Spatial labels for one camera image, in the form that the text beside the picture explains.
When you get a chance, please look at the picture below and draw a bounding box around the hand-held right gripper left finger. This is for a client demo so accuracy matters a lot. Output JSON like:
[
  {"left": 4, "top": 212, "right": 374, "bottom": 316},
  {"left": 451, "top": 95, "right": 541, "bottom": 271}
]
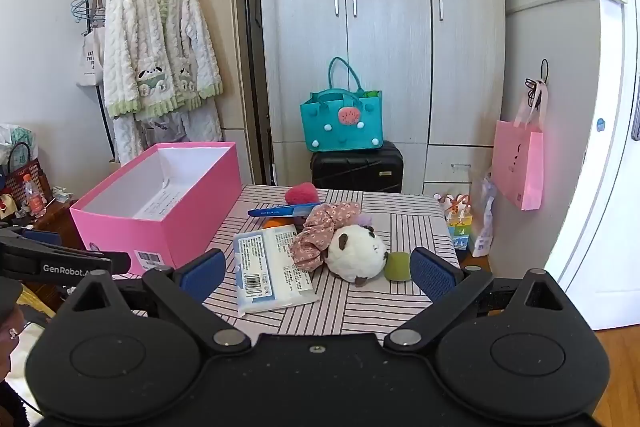
[{"left": 52, "top": 248, "right": 251, "bottom": 355}]

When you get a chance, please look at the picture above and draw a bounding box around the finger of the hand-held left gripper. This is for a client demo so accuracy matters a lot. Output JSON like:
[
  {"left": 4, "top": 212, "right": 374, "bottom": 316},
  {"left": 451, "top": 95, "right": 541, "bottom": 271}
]
[{"left": 0, "top": 227, "right": 62, "bottom": 250}]

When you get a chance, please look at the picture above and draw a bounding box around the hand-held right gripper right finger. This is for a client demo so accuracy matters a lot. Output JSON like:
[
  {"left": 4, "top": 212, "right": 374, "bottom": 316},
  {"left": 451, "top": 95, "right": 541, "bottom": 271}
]
[{"left": 384, "top": 247, "right": 586, "bottom": 351}]

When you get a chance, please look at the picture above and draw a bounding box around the white wet wipes pack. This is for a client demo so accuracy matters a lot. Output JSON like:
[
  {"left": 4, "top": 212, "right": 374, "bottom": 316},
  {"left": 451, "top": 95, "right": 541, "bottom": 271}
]
[{"left": 234, "top": 227, "right": 321, "bottom": 318}]

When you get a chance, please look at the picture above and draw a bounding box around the white panda plush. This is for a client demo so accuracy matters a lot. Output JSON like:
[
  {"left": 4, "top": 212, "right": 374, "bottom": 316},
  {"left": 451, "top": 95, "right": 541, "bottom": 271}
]
[{"left": 326, "top": 226, "right": 390, "bottom": 286}]

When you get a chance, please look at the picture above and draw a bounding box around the pink cardboard box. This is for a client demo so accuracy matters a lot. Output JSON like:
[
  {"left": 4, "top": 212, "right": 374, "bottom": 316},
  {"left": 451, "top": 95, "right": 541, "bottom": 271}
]
[{"left": 69, "top": 142, "right": 244, "bottom": 276}]

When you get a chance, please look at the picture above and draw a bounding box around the blue wet wipes pack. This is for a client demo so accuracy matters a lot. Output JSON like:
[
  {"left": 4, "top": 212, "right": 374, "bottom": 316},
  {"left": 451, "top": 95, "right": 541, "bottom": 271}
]
[{"left": 247, "top": 203, "right": 327, "bottom": 218}]

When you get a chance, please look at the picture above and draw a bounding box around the pink floral scrunchie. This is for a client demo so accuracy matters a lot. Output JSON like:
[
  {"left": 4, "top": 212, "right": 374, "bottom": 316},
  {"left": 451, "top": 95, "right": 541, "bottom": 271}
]
[{"left": 290, "top": 202, "right": 362, "bottom": 271}]

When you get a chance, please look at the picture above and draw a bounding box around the pink fluffy pompom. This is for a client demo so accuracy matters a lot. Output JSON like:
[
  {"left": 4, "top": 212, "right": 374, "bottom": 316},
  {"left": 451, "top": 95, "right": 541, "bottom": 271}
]
[{"left": 285, "top": 184, "right": 321, "bottom": 206}]

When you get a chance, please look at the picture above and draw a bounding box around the wooden nightstand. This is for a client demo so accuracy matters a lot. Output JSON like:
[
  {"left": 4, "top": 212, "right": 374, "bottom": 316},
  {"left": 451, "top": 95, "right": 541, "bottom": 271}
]
[{"left": 31, "top": 197, "right": 94, "bottom": 303}]

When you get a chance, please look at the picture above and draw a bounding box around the green plush ball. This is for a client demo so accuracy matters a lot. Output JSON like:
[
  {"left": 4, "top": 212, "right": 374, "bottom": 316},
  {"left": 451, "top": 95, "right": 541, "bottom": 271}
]
[{"left": 384, "top": 252, "right": 414, "bottom": 283}]

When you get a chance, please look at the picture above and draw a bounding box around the orange label water bottle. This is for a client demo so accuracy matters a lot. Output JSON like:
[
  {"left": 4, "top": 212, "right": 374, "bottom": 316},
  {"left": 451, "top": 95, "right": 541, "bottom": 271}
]
[{"left": 22, "top": 173, "right": 47, "bottom": 218}]

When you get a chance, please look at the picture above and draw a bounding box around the cream red toy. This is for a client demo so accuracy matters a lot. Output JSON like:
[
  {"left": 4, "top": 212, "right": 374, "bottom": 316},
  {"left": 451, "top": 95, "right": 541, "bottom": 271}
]
[{"left": 0, "top": 191, "right": 22, "bottom": 221}]

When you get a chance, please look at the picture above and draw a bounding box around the colourful carton pack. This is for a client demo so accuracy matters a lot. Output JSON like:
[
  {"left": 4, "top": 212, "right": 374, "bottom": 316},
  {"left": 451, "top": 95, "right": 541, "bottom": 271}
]
[{"left": 434, "top": 193, "right": 474, "bottom": 253}]

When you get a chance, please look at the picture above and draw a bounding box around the plaid basket bag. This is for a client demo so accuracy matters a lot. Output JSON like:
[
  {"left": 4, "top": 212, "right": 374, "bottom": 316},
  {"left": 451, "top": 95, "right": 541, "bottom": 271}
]
[{"left": 6, "top": 142, "right": 53, "bottom": 208}]

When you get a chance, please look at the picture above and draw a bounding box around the white green plastic bag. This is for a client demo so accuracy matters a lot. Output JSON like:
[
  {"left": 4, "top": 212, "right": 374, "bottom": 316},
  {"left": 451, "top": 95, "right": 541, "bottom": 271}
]
[{"left": 0, "top": 123, "right": 40, "bottom": 172}]

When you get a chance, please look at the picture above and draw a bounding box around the black suitcase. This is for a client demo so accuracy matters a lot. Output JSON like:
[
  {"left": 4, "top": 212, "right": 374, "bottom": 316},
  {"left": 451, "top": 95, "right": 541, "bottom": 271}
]
[{"left": 310, "top": 141, "right": 405, "bottom": 194}]

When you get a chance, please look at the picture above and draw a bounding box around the pink paper bag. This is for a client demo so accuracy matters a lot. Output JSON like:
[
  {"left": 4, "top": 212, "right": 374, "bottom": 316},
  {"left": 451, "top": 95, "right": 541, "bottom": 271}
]
[{"left": 491, "top": 79, "right": 549, "bottom": 212}]

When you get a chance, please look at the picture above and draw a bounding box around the teal felt tote bag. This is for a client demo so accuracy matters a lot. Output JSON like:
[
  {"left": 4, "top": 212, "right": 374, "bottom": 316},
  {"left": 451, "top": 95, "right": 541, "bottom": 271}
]
[{"left": 300, "top": 57, "right": 384, "bottom": 152}]

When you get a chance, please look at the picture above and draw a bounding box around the white door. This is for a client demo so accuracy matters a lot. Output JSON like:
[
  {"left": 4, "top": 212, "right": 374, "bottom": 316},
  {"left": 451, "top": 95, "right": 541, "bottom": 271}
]
[{"left": 542, "top": 0, "right": 640, "bottom": 331}]

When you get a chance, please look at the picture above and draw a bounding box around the white canvas tote bag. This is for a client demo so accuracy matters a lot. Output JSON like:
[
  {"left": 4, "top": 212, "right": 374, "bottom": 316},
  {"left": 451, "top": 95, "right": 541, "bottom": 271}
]
[{"left": 76, "top": 0, "right": 107, "bottom": 88}]

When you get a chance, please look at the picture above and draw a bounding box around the white wardrobe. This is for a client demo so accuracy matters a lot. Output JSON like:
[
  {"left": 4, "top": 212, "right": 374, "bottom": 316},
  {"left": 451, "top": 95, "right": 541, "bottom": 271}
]
[{"left": 256, "top": 0, "right": 507, "bottom": 196}]

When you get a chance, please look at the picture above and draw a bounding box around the white fleece jacket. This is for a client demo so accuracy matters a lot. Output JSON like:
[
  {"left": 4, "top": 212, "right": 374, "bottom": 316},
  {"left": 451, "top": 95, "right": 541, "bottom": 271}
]
[{"left": 102, "top": 0, "right": 224, "bottom": 118}]

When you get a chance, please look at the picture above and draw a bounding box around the light wood cabinet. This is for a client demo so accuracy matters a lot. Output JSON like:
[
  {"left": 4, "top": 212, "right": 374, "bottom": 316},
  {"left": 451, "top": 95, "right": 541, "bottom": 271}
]
[{"left": 126, "top": 0, "right": 266, "bottom": 185}]

